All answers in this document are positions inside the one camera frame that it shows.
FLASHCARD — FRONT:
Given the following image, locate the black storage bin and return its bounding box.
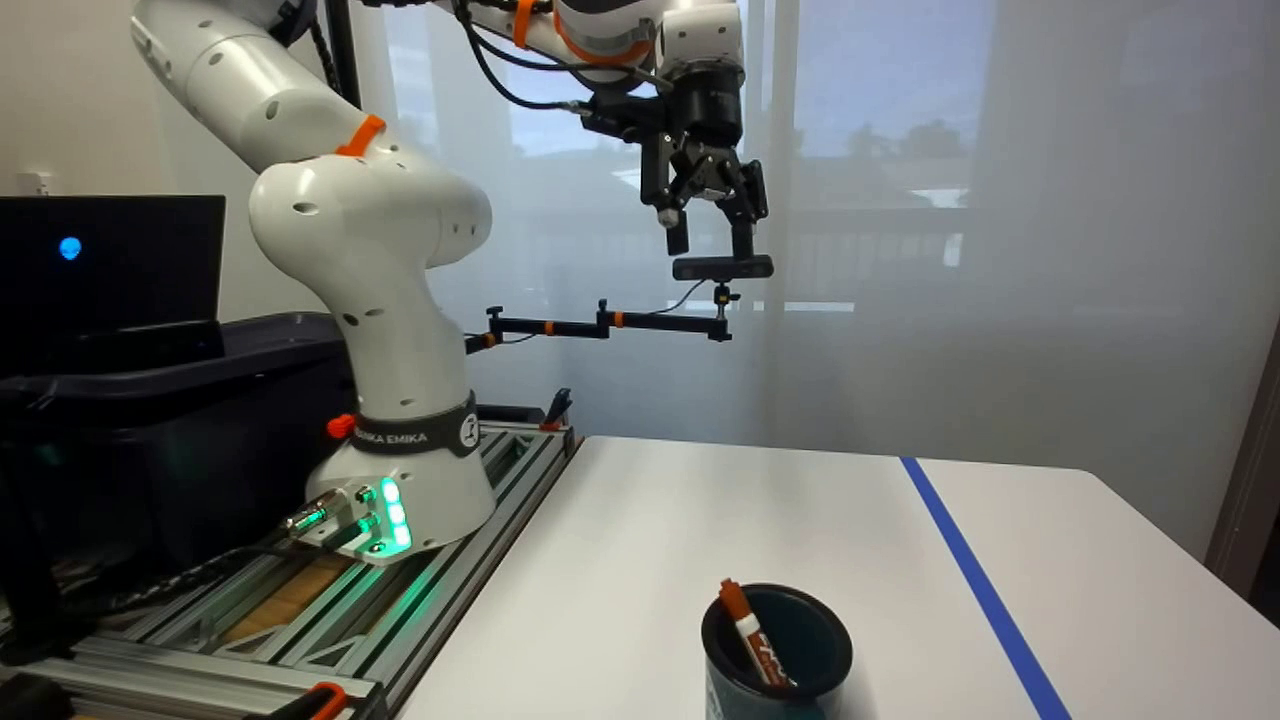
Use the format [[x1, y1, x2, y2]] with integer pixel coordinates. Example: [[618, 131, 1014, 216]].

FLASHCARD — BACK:
[[0, 313, 359, 634]]

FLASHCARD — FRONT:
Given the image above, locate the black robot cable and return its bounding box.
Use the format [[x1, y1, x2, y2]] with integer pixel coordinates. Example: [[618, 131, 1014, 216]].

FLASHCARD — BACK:
[[448, 0, 673, 117]]

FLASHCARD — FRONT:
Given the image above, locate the black and orange clamp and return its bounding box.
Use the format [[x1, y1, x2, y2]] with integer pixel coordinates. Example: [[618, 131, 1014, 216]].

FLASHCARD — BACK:
[[536, 385, 574, 435]]

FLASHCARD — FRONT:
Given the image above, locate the dark green mug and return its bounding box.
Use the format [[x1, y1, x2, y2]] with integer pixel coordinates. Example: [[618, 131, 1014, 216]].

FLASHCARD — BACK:
[[699, 581, 856, 720]]

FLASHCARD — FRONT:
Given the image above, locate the orange and white marker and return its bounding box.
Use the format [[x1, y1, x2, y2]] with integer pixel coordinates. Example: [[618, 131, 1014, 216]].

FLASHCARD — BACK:
[[714, 575, 800, 698]]

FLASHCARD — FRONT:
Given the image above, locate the black monitor with blue light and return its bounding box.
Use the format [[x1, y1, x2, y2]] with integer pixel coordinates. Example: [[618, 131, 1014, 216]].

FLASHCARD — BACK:
[[0, 192, 227, 377]]

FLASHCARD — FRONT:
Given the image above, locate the orange clamp handle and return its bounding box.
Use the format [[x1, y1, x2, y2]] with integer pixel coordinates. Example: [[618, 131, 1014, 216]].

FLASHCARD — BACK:
[[300, 678, 352, 720]]

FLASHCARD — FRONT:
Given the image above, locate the blue tape line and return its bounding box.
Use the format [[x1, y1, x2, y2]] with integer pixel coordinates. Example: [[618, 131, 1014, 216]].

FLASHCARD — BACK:
[[894, 452, 1076, 720]]

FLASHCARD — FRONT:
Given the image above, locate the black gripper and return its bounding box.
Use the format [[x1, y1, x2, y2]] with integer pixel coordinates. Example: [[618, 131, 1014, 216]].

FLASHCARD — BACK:
[[634, 68, 772, 265]]

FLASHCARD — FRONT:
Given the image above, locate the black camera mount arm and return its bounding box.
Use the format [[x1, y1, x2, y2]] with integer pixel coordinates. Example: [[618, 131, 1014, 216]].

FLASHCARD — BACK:
[[461, 302, 739, 362]]

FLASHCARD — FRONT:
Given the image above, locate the black external camera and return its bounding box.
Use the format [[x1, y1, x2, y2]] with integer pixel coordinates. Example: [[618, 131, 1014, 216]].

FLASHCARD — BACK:
[[666, 254, 775, 284]]

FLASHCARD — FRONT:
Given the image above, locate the aluminium rail base frame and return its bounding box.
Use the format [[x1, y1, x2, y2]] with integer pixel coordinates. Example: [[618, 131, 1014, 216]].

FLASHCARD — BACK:
[[25, 419, 588, 720]]

